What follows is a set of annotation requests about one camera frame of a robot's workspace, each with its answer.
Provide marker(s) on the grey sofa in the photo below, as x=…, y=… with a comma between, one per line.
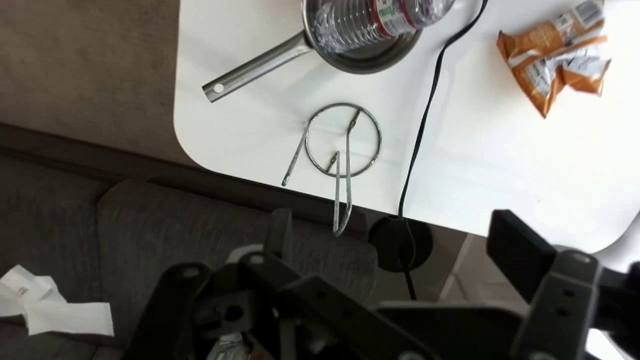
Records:
x=105, y=225

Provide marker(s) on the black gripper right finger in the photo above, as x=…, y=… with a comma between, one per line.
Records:
x=568, y=293

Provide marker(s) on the steel saucepan with handle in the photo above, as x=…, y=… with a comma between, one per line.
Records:
x=361, y=61

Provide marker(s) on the white crumpled paper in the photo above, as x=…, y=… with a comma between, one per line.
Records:
x=40, y=305

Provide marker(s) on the silver wire ring stand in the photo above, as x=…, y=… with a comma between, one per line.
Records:
x=341, y=141

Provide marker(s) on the black table base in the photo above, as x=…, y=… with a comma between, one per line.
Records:
x=402, y=244

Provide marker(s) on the orange snack bag right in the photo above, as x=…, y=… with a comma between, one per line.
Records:
x=562, y=50

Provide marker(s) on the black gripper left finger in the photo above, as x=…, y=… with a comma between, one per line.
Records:
x=262, y=298

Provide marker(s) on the water bottle in saucepan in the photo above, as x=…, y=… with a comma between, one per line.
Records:
x=348, y=24

